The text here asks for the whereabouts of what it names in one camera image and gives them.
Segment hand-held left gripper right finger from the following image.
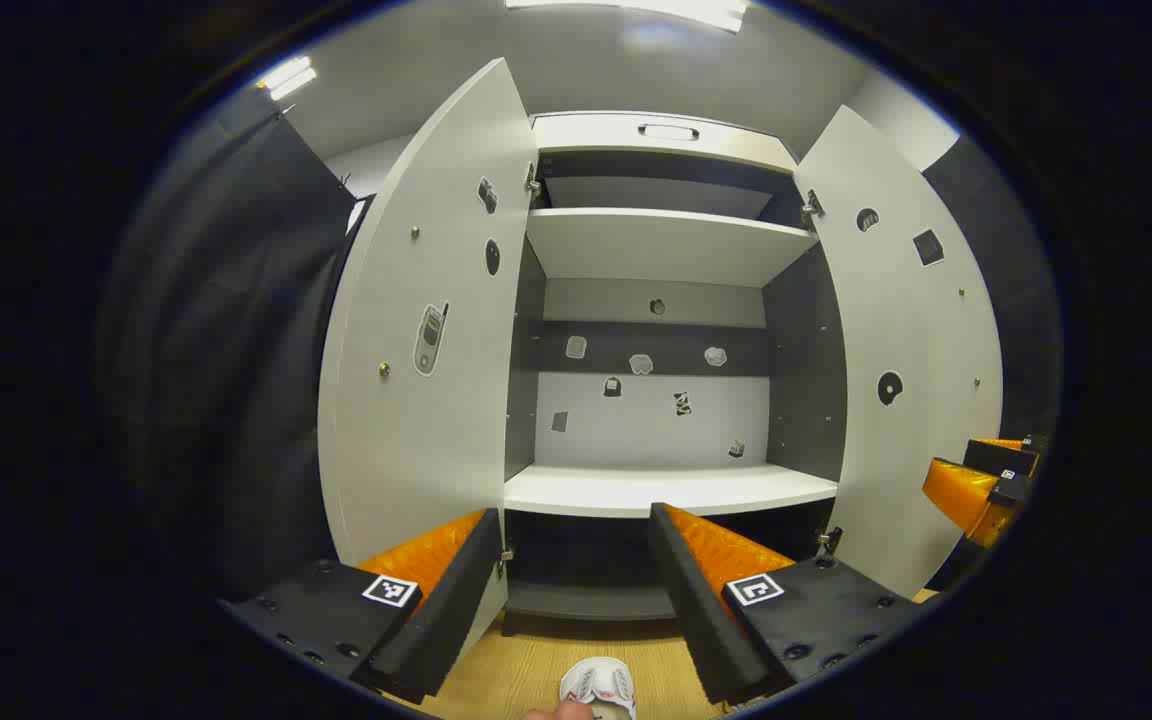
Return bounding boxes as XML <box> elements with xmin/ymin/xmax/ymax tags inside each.
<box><xmin>648</xmin><ymin>502</ymin><xmax>922</xmax><ymax>706</ymax></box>

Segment white shoe cabinet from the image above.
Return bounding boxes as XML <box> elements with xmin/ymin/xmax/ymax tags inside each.
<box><xmin>318</xmin><ymin>57</ymin><xmax>1005</xmax><ymax>656</ymax></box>

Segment white cabinet shelf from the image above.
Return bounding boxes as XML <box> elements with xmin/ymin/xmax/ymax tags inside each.
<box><xmin>503</xmin><ymin>463</ymin><xmax>840</xmax><ymax>519</ymax></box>
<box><xmin>526</xmin><ymin>207</ymin><xmax>817</xmax><ymax>289</ymax></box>

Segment white canvas shoe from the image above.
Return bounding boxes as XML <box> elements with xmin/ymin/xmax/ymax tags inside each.
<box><xmin>559</xmin><ymin>657</ymin><xmax>637</xmax><ymax>720</ymax></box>

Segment white door with phone sticker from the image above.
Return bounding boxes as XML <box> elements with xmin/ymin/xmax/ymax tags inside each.
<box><xmin>318</xmin><ymin>57</ymin><xmax>540</xmax><ymax>656</ymax></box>

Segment white door with headphone sticker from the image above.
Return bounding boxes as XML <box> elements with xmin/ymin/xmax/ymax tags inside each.
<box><xmin>794</xmin><ymin>105</ymin><xmax>1005</xmax><ymax>599</ymax></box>

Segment ceiling light panel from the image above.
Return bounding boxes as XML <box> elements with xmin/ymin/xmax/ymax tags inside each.
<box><xmin>506</xmin><ymin>0</ymin><xmax>749</xmax><ymax>33</ymax></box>
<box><xmin>256</xmin><ymin>57</ymin><xmax>319</xmax><ymax>101</ymax></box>

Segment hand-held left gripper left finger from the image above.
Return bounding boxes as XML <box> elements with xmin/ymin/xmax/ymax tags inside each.
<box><xmin>219</xmin><ymin>508</ymin><xmax>504</xmax><ymax>706</ymax></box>

